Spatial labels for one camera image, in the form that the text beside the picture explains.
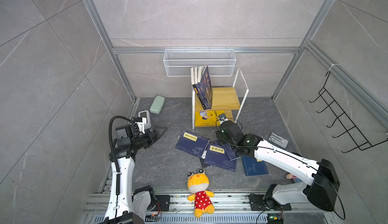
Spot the yellow cartoon book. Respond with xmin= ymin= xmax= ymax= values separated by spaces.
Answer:
xmin=195 ymin=110 xmax=233 ymax=127

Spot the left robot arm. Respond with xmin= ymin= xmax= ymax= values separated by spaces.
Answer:
xmin=102 ymin=116 xmax=167 ymax=224

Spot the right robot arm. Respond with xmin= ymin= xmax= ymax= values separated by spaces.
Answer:
xmin=216 ymin=120 xmax=341 ymax=212

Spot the white digital clock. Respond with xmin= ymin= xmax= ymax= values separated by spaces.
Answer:
xmin=138 ymin=110 xmax=152 ymax=130

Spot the mint green case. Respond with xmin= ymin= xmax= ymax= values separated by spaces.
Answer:
xmin=150 ymin=95 xmax=165 ymax=115

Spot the white wooden two-tier shelf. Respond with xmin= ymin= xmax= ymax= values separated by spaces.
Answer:
xmin=192 ymin=68 xmax=249 ymax=130

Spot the navy book with yellow label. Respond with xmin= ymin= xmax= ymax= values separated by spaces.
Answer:
xmin=175 ymin=131 xmax=209 ymax=157

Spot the dark book at pile bottom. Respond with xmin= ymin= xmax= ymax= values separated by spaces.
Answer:
xmin=199 ymin=150 xmax=210 ymax=168

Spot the blue book under portrait book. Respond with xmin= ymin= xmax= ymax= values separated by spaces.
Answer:
xmin=241 ymin=155 xmax=269 ymax=177

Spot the white metal phone stand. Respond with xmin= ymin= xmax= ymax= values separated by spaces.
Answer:
xmin=268 ymin=133 xmax=289 ymax=148

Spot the black upright book on shelf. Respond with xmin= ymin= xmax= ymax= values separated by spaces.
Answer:
xmin=191 ymin=67 xmax=206 ymax=109

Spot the yellow frog plush toy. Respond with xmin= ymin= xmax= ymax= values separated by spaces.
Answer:
xmin=188 ymin=168 xmax=215 ymax=219

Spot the black-haired doll plush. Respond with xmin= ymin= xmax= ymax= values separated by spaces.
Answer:
xmin=286 ymin=173 xmax=302 ymax=183

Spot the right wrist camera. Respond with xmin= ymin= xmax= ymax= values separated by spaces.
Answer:
xmin=218 ymin=113 xmax=228 ymax=124

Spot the white wire mesh basket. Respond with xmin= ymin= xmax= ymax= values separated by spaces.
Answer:
xmin=163 ymin=49 xmax=236 ymax=77

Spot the black wire hook rack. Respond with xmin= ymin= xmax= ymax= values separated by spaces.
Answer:
xmin=309 ymin=72 xmax=388 ymax=153

